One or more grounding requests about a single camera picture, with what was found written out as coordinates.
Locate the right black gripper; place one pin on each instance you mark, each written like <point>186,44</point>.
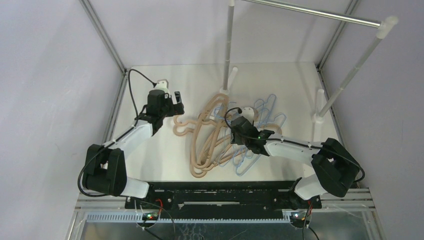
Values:
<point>237,129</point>

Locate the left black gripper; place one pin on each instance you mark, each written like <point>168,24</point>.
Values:
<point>176,109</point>

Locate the light blue wire hanger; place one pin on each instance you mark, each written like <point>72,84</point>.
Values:
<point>225,114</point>
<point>265,108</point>
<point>240,157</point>
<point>280,119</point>

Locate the beige plastic hanger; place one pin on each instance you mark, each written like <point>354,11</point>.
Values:
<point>182,128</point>
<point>203,163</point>
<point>217,99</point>
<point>201,122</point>

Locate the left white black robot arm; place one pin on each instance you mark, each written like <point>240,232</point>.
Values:
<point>105,169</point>

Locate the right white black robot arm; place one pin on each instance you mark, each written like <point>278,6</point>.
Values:
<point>334,168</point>

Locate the right circuit board with LED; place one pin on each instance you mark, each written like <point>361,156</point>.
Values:
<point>297,216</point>

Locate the circuit board with led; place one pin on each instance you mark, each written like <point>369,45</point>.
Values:
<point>150,216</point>
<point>297,216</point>

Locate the left circuit board with LED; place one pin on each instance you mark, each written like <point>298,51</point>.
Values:
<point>150,216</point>

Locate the silver clothes rack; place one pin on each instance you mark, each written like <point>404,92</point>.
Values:
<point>383,29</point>

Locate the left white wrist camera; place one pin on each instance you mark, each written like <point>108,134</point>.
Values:
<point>163,85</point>

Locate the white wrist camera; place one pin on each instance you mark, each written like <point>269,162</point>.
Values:
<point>247,112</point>
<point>163,85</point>

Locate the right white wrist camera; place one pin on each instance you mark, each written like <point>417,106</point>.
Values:
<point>247,112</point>

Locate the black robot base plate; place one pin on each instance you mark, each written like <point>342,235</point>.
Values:
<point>219,200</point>

